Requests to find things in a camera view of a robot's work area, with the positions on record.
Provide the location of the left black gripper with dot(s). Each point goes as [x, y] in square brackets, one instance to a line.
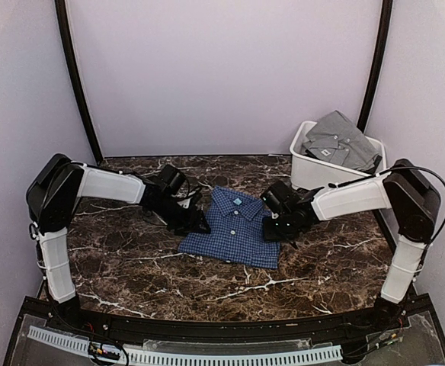
[191, 223]

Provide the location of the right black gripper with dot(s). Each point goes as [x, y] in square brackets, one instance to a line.
[268, 234]

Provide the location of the blue checked long sleeve shirt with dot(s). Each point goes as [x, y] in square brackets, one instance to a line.
[236, 231]

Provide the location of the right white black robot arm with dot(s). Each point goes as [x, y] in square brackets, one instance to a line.
[402, 188]

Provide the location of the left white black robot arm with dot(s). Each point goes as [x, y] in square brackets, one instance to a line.
[55, 193]

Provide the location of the white plastic bin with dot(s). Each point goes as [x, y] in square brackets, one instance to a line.
[307, 172]

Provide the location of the grey folded shirt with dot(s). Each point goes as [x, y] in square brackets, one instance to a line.
[335, 139]

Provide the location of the clear acrylic plate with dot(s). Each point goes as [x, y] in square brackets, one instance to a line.
[227, 348]

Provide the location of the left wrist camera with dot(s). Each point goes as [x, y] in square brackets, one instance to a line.
[191, 198]

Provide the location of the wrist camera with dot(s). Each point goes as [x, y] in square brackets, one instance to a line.
[272, 202]
[191, 198]

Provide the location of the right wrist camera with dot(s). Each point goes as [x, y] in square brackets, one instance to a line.
[272, 202]

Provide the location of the black curved front rail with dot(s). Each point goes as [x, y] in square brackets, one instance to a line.
[351, 328]

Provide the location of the white slotted cable duct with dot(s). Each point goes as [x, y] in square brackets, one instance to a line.
[153, 352]

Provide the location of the right black frame post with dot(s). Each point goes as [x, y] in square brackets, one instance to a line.
[376, 64]

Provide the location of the black frame post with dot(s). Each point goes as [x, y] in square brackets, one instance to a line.
[75, 79]
[376, 64]

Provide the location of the left black frame post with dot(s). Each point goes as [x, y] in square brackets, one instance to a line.
[75, 79]

